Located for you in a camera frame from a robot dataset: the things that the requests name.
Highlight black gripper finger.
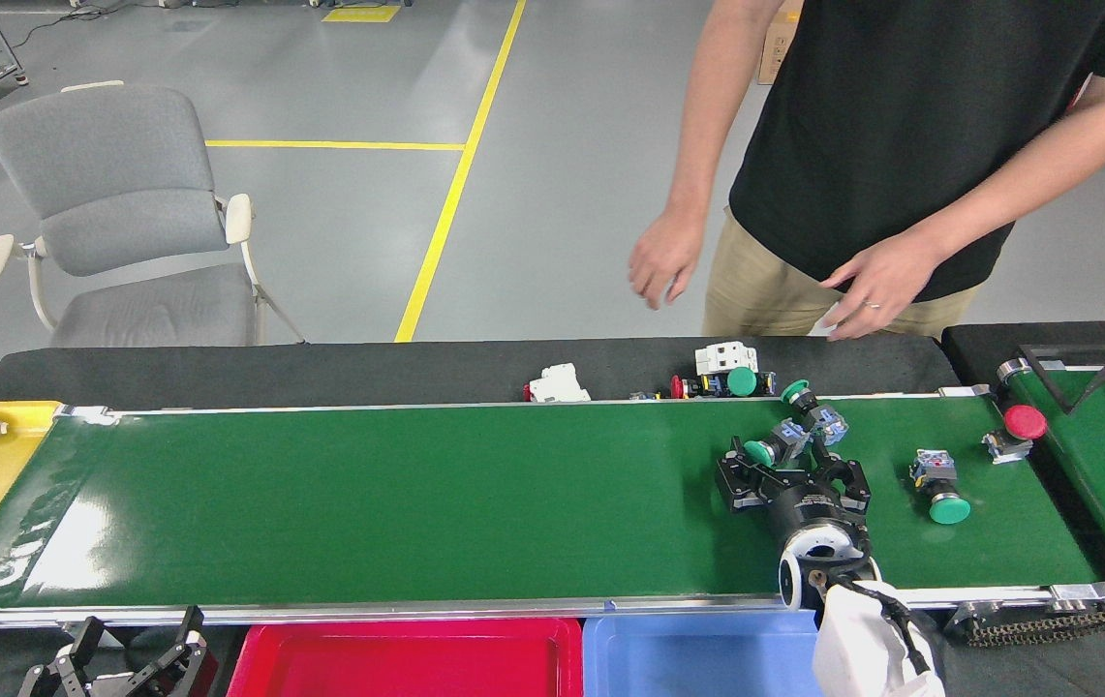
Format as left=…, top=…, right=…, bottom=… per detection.
left=126, top=606, right=216, bottom=697
left=17, top=618, right=107, bottom=697

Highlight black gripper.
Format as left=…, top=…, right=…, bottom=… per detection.
left=715, top=436, right=873, bottom=551

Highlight white circuit breaker red levers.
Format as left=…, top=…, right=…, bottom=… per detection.
left=694, top=342, right=759, bottom=377
left=525, top=363, right=592, bottom=404

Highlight brown cardboard box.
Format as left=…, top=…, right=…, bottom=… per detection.
left=757, top=0, right=805, bottom=85

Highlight person's right hand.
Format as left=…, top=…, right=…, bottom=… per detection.
left=628, top=208, right=708, bottom=311

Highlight short green conveyor belt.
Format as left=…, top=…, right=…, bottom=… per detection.
left=998, top=358, right=1105, bottom=591

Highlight grey padded chair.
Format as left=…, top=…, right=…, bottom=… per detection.
left=0, top=80, right=306, bottom=349

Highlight red plastic bin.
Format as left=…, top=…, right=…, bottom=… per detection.
left=226, top=618, right=584, bottom=697

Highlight blue plastic bin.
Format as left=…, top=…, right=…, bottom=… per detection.
left=581, top=610, right=824, bottom=697

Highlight long green conveyor belt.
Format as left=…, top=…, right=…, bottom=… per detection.
left=0, top=385, right=1105, bottom=640

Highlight black guide frame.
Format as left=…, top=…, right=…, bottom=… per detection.
left=1017, top=344, right=1105, bottom=415

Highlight person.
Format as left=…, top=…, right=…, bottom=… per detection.
left=702, top=0, right=1105, bottom=340

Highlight person's left hand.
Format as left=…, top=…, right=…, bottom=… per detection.
left=818, top=232, right=945, bottom=342

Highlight black conveyor drive chain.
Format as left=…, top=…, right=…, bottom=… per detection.
left=968, top=605, right=1105, bottom=648

